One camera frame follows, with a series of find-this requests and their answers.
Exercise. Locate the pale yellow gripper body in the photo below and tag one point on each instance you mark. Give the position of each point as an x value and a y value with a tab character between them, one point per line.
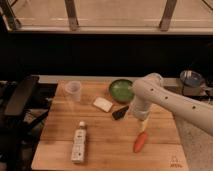
143	125

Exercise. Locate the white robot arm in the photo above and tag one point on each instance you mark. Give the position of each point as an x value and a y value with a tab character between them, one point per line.
149	89

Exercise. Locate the black rectangular block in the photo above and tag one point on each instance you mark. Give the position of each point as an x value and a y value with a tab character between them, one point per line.
120	113

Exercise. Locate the green bowl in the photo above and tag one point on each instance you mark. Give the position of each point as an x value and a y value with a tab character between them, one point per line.
121	90

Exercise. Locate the white sponge block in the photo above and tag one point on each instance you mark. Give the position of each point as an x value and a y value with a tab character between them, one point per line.
103	104

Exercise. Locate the metal pot with lid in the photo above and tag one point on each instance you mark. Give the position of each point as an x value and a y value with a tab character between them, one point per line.
193	80

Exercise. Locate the white labelled bottle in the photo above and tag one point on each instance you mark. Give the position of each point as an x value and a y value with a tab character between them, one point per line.
79	143

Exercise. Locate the clear plastic cup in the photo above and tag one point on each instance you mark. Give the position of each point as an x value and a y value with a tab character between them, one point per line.
73	90

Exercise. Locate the black office chair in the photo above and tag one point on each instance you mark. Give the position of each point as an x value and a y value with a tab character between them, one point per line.
13	128

